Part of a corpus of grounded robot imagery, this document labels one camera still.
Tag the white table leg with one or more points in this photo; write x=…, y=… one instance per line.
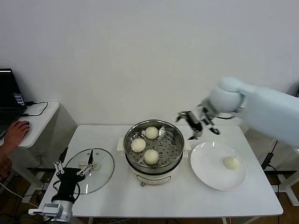
x=91, y=221
x=227, y=221

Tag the cream electric cooker pot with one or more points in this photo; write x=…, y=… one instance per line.
x=151, y=178

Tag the white side desk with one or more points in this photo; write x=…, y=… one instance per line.
x=46, y=116
x=293, y=198

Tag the person bare forearm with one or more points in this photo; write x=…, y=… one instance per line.
x=4, y=151

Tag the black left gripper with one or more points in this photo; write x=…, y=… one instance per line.
x=69, y=177

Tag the white steamed baozi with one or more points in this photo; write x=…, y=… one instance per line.
x=138, y=145
x=231, y=163
x=151, y=156
x=151, y=132

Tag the round glass pot lid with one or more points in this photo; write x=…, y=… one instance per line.
x=105, y=168

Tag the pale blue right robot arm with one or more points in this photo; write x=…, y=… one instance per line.
x=268, y=109

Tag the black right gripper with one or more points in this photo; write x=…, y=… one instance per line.
x=197, y=120

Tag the perforated steel steamer basket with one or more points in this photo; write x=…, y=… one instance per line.
x=174, y=140

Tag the black computer mouse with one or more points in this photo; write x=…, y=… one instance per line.
x=27, y=123

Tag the person bare hand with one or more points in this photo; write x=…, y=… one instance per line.
x=16, y=135

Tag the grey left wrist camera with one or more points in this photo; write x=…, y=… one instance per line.
x=50, y=208

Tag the round white plate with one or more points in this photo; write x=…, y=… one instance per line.
x=205, y=168

